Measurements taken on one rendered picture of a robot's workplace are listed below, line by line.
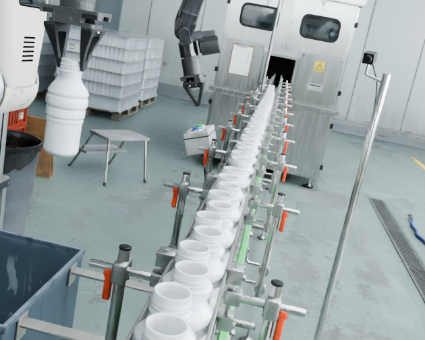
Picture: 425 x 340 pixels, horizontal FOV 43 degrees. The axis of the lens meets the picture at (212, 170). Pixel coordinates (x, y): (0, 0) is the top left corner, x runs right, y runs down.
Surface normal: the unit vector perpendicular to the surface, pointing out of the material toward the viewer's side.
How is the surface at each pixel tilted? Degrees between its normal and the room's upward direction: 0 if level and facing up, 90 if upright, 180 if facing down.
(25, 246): 90
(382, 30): 90
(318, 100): 90
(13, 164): 93
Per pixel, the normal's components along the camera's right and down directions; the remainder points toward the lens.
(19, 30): 0.97, 0.21
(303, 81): -0.14, 0.22
